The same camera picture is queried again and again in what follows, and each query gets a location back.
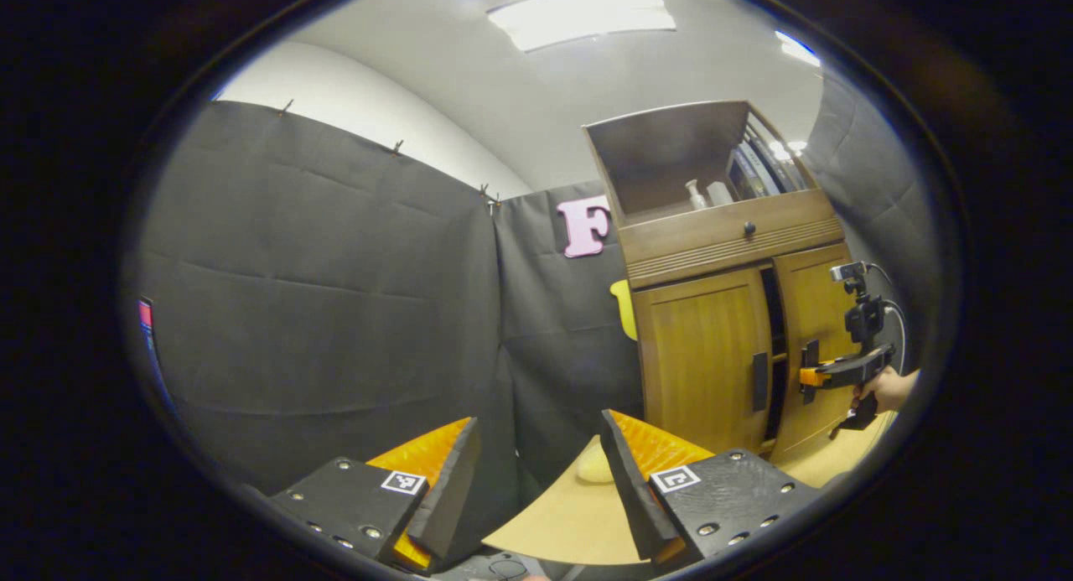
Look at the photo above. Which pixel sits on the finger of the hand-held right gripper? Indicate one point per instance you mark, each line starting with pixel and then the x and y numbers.
pixel 817 376

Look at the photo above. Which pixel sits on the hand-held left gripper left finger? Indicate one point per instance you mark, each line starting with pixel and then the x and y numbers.
pixel 453 489

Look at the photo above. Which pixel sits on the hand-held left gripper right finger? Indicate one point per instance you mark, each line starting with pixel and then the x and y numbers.
pixel 629 489

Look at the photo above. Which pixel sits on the wooden shoe cabinet door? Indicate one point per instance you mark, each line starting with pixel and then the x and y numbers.
pixel 696 363
pixel 817 304

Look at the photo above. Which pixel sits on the wooden double-door shoe cabinet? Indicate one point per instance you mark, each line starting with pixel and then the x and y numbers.
pixel 671 158

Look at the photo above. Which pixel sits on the pale yellow round sponge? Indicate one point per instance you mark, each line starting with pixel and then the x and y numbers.
pixel 593 464

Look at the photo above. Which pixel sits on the wooden drawer with black knob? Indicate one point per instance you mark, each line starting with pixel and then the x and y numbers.
pixel 712 241

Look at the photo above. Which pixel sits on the pale grey book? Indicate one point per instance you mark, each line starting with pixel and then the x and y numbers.
pixel 764 172

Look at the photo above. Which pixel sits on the dark blue book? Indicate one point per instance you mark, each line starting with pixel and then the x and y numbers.
pixel 740 178

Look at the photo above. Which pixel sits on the small white box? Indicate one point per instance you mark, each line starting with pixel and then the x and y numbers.
pixel 719 194

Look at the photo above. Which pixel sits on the white pump bottle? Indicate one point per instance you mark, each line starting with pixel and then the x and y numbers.
pixel 697 199

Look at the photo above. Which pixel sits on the black backdrop cloth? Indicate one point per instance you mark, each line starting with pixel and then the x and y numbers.
pixel 318 271

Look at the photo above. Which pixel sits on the small ceiling light panel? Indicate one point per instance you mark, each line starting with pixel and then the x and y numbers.
pixel 796 50

